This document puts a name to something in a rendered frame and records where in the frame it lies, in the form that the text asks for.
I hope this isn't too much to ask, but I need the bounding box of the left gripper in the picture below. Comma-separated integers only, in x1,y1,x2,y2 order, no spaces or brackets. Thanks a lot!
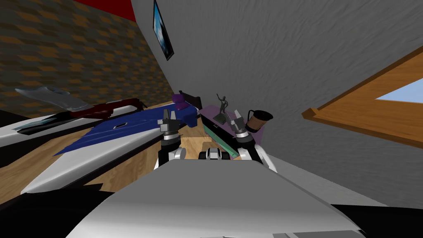
158,109,181,134

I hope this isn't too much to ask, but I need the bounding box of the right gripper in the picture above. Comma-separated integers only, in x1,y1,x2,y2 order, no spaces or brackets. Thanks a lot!
226,109,248,134

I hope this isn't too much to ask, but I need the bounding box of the dark grey figure statue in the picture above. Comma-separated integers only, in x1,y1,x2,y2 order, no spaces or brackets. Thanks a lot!
213,93,231,125

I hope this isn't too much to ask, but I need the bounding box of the brown and black mug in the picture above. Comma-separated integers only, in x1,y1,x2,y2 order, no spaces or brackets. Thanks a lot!
246,109,274,134

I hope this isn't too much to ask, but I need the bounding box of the purple nightstand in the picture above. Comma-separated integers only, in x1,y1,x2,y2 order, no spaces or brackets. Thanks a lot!
199,105,266,158

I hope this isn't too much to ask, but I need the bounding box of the bed with blue blanket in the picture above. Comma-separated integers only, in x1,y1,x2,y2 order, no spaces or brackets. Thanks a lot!
20,90,203,195

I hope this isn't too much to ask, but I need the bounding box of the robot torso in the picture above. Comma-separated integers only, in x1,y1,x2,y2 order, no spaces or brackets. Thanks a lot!
65,148,368,238

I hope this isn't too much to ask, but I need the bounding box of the wooden framed window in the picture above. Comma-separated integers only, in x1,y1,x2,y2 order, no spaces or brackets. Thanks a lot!
301,45,423,150

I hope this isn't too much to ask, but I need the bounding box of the blue framed wall picture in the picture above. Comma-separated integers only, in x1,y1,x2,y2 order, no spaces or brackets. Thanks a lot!
152,0,175,62

